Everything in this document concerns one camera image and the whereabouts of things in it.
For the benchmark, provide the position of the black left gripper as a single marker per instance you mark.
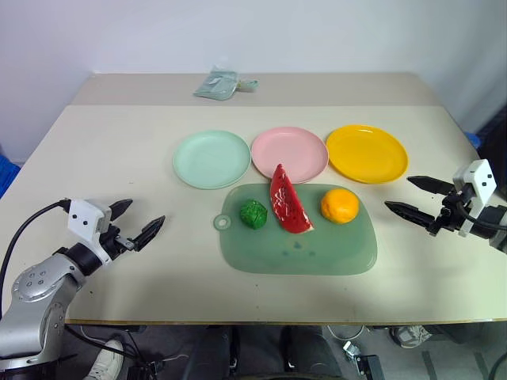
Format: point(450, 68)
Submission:
point(117, 241)

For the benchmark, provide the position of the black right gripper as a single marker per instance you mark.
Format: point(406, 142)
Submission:
point(451, 213)

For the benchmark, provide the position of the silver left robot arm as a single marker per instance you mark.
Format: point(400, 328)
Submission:
point(35, 285)

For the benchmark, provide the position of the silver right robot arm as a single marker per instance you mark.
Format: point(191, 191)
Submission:
point(493, 211)

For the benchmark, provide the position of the yellow plate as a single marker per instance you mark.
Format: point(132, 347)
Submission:
point(366, 154)

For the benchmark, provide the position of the orange toy fruit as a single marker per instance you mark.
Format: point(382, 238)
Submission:
point(340, 206)

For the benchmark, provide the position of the light green plate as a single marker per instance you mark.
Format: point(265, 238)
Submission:
point(212, 158)

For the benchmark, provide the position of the green toy vegetable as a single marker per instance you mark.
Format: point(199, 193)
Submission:
point(253, 213)

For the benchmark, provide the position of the pink plate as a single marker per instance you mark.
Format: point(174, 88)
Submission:
point(289, 150)

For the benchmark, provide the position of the black object with blue part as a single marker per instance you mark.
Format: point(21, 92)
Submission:
point(493, 142)

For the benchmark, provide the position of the red watermelon slice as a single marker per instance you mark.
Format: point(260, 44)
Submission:
point(287, 202)

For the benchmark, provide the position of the blue plastic crate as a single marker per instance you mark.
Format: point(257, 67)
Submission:
point(8, 174)

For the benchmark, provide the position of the translucent green cutting board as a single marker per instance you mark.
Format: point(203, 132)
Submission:
point(297, 253)

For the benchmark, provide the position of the grey sneaker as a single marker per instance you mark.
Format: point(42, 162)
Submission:
point(410, 336)

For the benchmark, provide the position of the white sneaker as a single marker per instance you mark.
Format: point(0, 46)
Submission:
point(105, 358)

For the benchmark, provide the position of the clear bag of green items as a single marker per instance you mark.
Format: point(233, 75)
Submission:
point(216, 85)

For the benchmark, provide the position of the metal caster wheel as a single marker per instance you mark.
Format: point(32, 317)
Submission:
point(358, 356)

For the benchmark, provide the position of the small light green utensil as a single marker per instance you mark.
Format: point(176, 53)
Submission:
point(249, 84)

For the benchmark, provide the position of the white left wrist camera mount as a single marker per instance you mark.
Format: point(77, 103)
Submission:
point(83, 215)

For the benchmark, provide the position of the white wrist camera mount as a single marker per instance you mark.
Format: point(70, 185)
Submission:
point(83, 215)
point(481, 176)

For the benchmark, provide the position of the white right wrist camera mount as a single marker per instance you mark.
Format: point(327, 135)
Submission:
point(481, 176)

